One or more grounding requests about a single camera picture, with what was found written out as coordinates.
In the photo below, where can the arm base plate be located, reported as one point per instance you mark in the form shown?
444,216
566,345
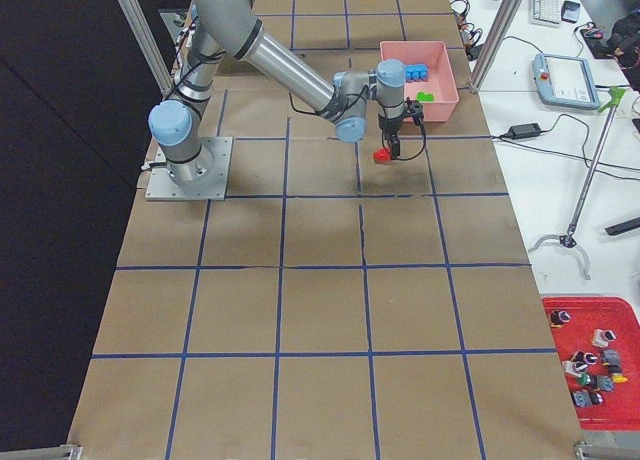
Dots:
204,178

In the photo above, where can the red parts tray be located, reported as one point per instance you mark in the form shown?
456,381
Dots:
597,340

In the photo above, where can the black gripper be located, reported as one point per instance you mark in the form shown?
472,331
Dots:
389,125

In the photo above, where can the aluminium frame post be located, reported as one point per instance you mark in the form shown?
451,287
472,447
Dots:
504,17

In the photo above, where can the white keyboard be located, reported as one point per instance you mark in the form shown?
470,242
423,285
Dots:
545,12

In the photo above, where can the black mouse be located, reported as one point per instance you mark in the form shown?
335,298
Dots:
570,11

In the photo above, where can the blue block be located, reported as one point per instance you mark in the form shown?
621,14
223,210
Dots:
416,73

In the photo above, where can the red block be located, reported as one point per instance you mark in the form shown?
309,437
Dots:
382,156

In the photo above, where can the black power adapter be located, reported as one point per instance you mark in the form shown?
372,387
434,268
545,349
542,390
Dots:
524,131

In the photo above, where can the teach pendant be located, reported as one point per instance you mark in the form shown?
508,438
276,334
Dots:
565,81

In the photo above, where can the reacher grabber tool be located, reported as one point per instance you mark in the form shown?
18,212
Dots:
567,240

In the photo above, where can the pink plastic box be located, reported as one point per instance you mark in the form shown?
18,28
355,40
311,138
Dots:
441,80

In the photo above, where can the green block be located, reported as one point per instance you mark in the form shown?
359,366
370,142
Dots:
425,97

